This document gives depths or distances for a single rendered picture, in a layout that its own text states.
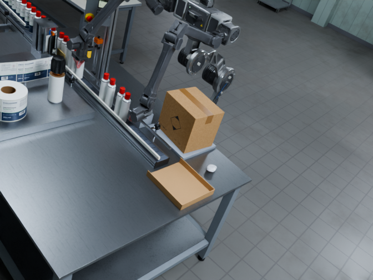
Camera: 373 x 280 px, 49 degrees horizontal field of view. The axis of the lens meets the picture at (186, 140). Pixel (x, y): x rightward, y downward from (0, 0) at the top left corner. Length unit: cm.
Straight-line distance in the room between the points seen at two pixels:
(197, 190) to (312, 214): 182
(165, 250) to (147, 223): 73
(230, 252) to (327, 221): 112
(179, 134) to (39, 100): 88
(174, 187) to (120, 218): 40
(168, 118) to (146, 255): 89
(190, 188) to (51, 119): 90
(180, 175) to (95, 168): 49
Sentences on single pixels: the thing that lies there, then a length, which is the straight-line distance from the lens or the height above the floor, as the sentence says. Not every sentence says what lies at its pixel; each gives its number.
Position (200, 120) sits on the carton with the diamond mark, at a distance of 244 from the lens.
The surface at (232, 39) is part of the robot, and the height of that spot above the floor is 143.
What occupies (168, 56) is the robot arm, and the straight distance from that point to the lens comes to 233.
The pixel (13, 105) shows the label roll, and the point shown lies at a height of 99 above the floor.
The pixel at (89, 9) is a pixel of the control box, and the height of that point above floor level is 138.
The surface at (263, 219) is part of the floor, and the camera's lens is 367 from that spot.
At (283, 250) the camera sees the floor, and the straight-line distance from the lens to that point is 353.
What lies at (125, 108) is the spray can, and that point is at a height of 99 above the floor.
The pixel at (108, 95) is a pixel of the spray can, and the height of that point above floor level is 97.
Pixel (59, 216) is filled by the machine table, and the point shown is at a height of 83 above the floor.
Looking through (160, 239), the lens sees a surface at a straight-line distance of 287.
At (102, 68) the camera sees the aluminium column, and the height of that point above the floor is 99.
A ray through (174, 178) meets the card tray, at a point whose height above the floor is 83.
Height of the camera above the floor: 239
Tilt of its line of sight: 35 degrees down
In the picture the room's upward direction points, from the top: 19 degrees clockwise
